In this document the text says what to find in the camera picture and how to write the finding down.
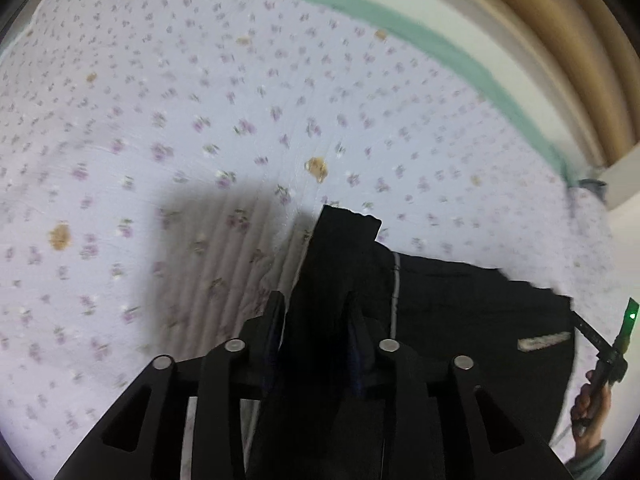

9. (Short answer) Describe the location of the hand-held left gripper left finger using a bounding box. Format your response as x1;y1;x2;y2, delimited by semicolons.
52;290;288;480

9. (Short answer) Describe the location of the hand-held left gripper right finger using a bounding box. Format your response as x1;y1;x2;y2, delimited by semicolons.
345;295;576;480

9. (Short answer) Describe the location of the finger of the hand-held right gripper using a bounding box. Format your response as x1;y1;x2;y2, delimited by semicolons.
570;309;614;359

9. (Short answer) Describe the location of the black hooded jacket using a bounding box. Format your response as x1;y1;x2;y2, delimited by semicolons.
245;204;583;480

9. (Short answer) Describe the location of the person's right forearm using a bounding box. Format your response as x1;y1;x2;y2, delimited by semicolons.
566;437;609;480

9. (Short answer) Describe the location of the person's right hand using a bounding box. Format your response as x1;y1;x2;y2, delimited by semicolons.
570;370;614;444

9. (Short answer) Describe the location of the grey-blue cloth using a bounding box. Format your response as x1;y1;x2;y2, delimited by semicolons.
579;178;609;202

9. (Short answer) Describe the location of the floral quilted bed cover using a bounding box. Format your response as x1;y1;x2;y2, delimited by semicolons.
0;0;617;480

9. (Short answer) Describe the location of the wooden headboard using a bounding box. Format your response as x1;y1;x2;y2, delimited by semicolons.
410;0;640;168

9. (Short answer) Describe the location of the green bed sheet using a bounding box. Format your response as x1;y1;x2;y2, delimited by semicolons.
52;0;581;186

